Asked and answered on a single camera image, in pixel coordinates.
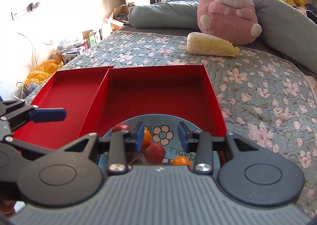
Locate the red round fruit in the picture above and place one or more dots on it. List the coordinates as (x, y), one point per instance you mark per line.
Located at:
(154, 153)

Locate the grey-blue long pillow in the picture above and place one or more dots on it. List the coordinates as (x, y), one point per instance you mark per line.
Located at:
(168, 14)

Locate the floral quilted blanket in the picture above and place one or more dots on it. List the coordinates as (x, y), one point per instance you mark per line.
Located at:
(260, 91)

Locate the red cardboard box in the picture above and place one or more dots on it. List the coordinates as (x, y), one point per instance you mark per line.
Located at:
(161, 91)
(69, 91)

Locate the orange mandarin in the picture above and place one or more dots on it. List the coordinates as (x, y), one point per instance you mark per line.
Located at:
(146, 139)

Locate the blue cartoon tiger plate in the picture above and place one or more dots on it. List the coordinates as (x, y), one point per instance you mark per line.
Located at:
(162, 134)

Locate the yellow plastic bag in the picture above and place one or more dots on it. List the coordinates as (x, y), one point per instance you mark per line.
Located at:
(44, 71)

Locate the small orange tomato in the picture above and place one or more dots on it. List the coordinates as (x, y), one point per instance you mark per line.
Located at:
(182, 161)

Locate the grey bed sheet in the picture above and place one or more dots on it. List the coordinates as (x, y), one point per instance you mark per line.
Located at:
(161, 31)

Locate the white printed box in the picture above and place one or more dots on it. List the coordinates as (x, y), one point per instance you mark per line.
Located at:
(73, 53)

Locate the small red fruit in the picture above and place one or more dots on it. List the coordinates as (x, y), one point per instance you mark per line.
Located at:
(121, 127)

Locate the napa cabbage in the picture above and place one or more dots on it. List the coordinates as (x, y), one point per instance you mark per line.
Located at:
(205, 44)

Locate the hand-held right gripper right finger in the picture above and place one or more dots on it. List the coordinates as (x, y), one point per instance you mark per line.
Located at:
(182, 137)

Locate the pink plush toy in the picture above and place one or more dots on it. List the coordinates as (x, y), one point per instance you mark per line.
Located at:
(227, 21)

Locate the green and white carton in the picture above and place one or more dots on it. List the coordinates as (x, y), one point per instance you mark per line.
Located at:
(92, 38)

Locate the open cardboard box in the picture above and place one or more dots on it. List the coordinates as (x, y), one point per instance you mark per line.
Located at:
(121, 14)

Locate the metal basin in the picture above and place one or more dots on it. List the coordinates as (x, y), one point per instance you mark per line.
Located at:
(122, 16)

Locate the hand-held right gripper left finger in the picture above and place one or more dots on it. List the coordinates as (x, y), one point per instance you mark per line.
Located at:
(140, 137)

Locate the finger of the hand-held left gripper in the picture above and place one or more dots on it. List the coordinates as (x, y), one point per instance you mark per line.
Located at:
(24, 147)
(47, 115)

